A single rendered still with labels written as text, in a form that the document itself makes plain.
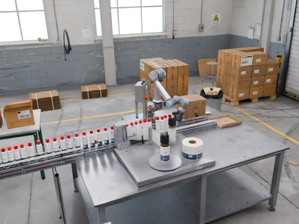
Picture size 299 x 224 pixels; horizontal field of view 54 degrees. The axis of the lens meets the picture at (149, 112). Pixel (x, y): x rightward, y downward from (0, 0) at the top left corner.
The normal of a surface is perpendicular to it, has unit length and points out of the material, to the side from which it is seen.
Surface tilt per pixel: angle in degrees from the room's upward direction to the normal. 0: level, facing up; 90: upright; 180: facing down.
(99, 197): 0
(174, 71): 90
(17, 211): 0
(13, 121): 90
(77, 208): 0
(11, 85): 90
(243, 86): 93
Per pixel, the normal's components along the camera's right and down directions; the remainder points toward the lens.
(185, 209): -0.04, -0.93
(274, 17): -0.95, 0.14
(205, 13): 0.31, 0.34
